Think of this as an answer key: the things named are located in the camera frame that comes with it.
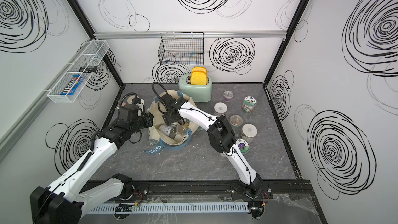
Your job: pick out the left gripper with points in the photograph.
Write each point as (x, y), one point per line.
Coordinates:
(148, 116)

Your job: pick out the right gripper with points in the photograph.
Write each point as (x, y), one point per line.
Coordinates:
(169, 118)

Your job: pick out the silver top can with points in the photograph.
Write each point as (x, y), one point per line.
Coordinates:
(168, 130)

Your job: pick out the wide brown seed jar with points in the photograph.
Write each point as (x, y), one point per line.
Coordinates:
(180, 133)

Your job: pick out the beige canvas tote bag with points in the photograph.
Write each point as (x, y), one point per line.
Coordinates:
(159, 139)

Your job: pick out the purple label clear jar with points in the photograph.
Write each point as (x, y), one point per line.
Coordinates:
(228, 96)

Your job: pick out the brown seed clear jar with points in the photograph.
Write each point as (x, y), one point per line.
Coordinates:
(236, 121)

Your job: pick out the white lid glass jar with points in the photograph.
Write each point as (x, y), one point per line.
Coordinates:
(249, 132)

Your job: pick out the green label lid jar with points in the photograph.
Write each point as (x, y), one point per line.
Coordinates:
(248, 104)

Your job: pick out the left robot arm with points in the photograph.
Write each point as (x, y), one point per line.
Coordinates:
(63, 201)

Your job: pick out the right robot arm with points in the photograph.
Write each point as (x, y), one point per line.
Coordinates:
(221, 137)

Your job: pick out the mint green toaster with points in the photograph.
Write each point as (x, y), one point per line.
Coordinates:
(199, 94)

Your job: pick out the front yellow bread slice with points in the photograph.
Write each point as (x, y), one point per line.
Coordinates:
(199, 78)

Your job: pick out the yellow bread slice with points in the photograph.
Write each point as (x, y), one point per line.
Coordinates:
(199, 78)
(198, 68)

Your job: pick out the rear yellow bread slice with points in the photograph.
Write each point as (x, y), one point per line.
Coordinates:
(198, 68)

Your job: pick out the blue candy packet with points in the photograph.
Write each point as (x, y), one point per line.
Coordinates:
(72, 85)

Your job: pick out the black small box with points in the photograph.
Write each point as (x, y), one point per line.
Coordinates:
(88, 69)

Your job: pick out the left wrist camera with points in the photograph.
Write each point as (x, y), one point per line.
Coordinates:
(139, 103)

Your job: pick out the black wire basket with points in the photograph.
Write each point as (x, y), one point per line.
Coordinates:
(186, 48)

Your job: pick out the white wire shelf basket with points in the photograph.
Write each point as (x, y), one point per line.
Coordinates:
(91, 53)

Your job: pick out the white slotted cable duct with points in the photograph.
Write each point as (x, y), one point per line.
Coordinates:
(171, 208)

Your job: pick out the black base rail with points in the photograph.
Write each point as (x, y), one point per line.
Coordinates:
(223, 189)

